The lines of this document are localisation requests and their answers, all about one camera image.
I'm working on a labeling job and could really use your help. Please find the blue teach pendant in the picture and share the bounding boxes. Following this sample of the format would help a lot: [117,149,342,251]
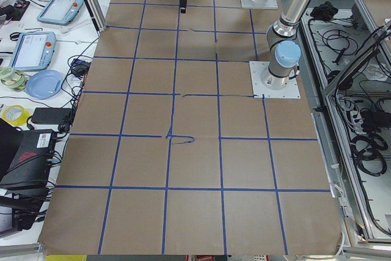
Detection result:
[37,0,84,26]
[9,32,57,72]

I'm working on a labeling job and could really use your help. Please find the yellow tape roll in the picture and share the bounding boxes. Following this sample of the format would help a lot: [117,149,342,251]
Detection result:
[1,105,30,127]

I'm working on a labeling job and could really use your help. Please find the upper blue teach pendant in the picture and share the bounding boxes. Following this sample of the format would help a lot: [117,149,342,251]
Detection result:
[37,0,84,26]

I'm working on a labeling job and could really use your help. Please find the blue plate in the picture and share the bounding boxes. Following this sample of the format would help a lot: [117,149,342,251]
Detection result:
[25,70,64,100]

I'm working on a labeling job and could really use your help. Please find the lower blue teach pendant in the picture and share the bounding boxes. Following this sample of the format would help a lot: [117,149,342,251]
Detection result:
[9,32,57,72]

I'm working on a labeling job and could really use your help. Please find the black computer box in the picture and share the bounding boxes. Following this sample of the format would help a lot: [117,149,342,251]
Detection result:
[1,128,57,190]

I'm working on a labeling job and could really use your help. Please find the green tape rolls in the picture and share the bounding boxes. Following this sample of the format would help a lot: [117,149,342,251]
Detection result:
[1,67,28,91]

